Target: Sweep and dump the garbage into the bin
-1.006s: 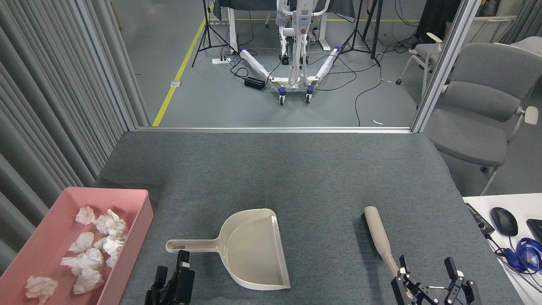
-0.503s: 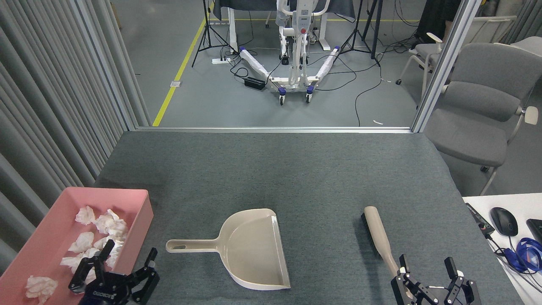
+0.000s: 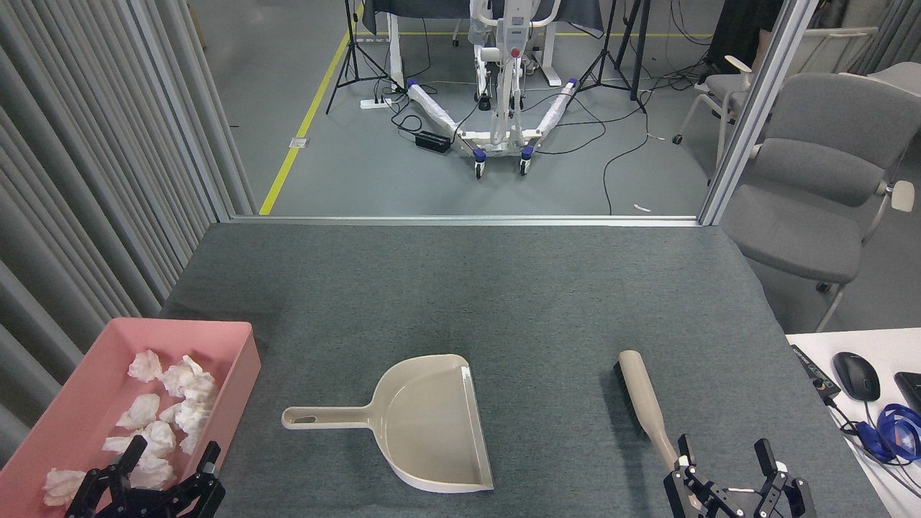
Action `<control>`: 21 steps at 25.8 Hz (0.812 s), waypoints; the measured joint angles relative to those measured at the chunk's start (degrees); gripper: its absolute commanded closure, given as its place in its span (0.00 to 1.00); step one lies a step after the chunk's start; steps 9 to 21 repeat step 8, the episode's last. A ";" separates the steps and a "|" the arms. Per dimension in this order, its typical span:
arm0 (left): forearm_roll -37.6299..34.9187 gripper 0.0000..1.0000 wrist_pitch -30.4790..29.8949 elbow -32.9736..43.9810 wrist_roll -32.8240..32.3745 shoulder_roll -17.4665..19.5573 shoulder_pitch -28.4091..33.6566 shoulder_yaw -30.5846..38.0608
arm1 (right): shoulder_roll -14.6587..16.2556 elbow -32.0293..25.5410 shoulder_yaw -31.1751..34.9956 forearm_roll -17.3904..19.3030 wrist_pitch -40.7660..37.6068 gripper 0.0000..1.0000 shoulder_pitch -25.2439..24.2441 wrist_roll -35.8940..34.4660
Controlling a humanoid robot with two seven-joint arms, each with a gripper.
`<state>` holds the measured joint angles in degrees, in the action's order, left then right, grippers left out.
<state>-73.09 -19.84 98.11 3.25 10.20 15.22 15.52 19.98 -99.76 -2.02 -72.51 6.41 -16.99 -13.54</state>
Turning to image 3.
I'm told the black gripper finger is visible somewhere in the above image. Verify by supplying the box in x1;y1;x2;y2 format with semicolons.
752;439;817;518
663;434;729;518
149;441;226;518
65;435;152;518

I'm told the beige brush with black bristles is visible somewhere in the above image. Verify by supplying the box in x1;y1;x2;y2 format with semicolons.
613;350;681;468

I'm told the beige plastic dustpan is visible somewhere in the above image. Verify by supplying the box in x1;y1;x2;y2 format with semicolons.
281;354;495;494

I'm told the pink plastic bin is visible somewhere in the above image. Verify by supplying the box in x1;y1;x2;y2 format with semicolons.
0;318;262;518

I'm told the flat black device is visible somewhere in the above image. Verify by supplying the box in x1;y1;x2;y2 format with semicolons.
790;344;843;404

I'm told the black computer mouse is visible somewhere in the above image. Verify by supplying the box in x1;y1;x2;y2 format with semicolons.
833;352;881;402

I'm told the black keyboard corner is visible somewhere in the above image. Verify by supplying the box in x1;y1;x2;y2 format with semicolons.
894;371;921;414

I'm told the white side table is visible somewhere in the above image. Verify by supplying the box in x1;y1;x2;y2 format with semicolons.
786;329;921;518

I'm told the grey padded chair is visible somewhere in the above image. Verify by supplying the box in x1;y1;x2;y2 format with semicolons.
722;72;921;333

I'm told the grey curtain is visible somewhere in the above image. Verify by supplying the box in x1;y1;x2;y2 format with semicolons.
0;0;256;468
813;0;921;76

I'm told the white stand on wheels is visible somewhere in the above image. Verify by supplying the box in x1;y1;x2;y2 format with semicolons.
405;0;580;179

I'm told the black tripod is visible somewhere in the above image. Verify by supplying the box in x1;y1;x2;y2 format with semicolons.
325;0;404;116
576;0;648;114

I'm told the light grey chair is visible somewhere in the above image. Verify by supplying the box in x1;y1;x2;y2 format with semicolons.
867;61;921;98

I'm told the person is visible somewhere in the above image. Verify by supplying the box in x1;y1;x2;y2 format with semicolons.
709;0;785;73

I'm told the white desk with dark cover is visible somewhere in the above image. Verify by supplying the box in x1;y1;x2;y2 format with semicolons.
360;0;605;91

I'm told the blue lanyard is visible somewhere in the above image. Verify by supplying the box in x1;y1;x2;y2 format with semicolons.
856;403;921;463

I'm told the black floor cable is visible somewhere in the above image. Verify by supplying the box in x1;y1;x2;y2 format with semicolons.
602;108;652;215

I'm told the silver aluminium table rail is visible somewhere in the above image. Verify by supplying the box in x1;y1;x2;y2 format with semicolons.
230;214;702;227

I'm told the silver aluminium post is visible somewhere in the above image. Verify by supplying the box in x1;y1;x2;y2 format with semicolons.
699;0;821;225

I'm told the white frame office chair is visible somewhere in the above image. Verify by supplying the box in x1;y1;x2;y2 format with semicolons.
673;27;880;173

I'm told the black upright post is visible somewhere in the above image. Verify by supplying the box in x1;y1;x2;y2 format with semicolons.
631;0;652;101

